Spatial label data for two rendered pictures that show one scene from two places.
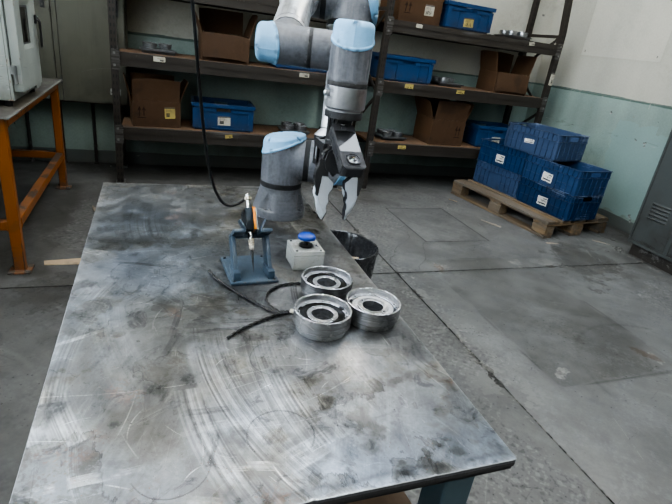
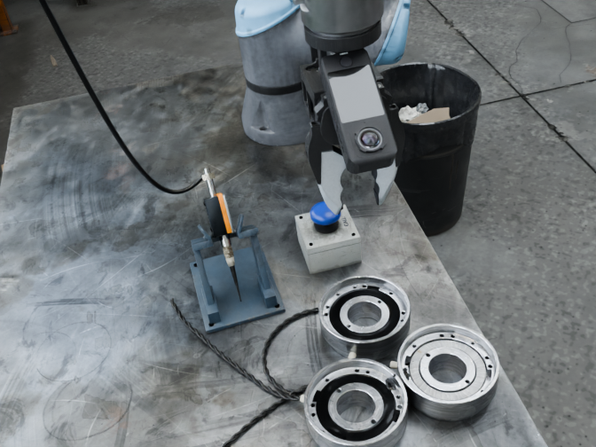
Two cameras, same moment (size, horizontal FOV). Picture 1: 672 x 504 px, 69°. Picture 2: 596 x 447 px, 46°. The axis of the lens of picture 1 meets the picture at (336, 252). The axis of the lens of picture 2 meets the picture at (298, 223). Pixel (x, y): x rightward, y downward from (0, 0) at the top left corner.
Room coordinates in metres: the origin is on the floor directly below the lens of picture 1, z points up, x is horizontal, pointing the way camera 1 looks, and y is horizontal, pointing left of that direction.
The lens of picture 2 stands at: (0.34, -0.06, 1.44)
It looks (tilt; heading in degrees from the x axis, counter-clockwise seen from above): 40 degrees down; 14
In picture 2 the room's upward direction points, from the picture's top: 8 degrees counter-clockwise
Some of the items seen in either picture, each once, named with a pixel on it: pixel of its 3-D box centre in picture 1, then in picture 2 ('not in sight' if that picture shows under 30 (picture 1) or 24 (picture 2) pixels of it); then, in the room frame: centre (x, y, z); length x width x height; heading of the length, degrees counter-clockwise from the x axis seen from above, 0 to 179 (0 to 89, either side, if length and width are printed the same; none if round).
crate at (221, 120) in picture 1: (222, 114); not in sight; (4.31, 1.15, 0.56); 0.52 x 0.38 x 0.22; 109
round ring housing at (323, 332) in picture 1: (322, 317); (356, 411); (0.76, 0.01, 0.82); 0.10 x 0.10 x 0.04
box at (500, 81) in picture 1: (504, 72); not in sight; (5.34, -1.44, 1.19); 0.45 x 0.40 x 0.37; 107
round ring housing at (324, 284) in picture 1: (326, 285); (364, 318); (0.88, 0.01, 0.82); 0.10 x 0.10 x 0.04
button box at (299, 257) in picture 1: (304, 252); (326, 235); (1.02, 0.07, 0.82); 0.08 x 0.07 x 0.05; 22
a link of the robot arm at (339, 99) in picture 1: (344, 99); (337, 0); (0.94, 0.02, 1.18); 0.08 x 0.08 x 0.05
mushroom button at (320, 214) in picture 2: (306, 243); (326, 223); (1.02, 0.07, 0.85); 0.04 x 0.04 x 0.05
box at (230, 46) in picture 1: (222, 35); not in sight; (4.29, 1.16, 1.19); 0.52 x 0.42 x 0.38; 112
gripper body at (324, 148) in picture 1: (338, 141); (343, 75); (0.95, 0.02, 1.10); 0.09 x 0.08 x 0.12; 22
